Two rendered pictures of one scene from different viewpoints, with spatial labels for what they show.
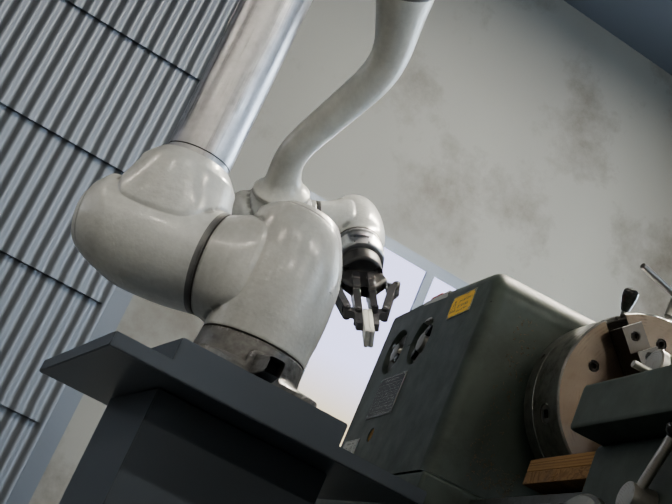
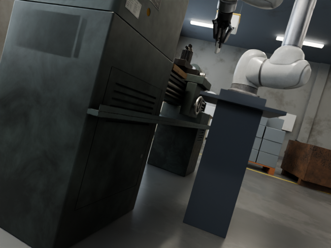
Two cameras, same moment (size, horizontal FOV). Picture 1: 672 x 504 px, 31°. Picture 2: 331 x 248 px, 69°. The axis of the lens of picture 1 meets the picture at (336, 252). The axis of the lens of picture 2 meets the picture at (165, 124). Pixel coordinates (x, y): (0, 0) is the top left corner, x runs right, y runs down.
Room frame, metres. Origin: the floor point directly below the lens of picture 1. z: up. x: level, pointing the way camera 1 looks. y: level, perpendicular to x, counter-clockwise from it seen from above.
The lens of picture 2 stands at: (3.08, 0.46, 0.60)
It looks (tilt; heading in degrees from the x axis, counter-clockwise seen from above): 3 degrees down; 211
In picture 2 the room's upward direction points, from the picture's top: 15 degrees clockwise
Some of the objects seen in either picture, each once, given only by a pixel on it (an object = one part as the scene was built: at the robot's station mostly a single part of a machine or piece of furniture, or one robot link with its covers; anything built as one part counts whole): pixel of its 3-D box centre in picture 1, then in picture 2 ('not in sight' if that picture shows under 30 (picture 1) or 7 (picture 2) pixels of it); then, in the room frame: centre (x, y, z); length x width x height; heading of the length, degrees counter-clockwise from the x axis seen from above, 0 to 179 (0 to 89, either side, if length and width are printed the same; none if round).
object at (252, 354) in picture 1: (249, 367); (242, 92); (1.61, 0.04, 0.83); 0.22 x 0.18 x 0.06; 18
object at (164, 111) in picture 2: not in sight; (179, 138); (0.70, -0.74, 0.34); 0.44 x 0.40 x 0.68; 100
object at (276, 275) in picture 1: (277, 278); (251, 69); (1.63, 0.06, 0.97); 0.18 x 0.16 x 0.22; 76
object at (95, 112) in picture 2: not in sight; (150, 115); (1.54, -0.61, 0.53); 2.10 x 0.60 x 0.02; 10
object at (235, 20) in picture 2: not in sight; (226, 22); (-1.80, -1.65, 2.74); 0.51 x 0.43 x 0.28; 106
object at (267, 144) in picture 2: not in sight; (249, 138); (-1.73, -0.51, 0.51); 1.02 x 0.68 x 1.02; 107
